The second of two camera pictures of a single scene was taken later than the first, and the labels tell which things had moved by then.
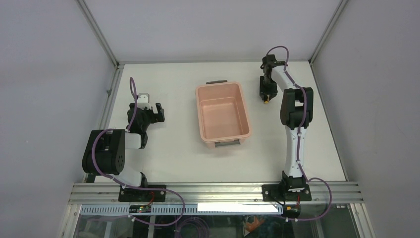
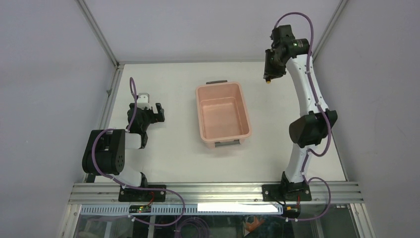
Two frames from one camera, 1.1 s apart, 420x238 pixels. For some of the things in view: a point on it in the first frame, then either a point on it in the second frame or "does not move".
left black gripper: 159,118 does not move
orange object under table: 252,226 does not move
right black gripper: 264,91 -> 269,71
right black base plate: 289,189 does not move
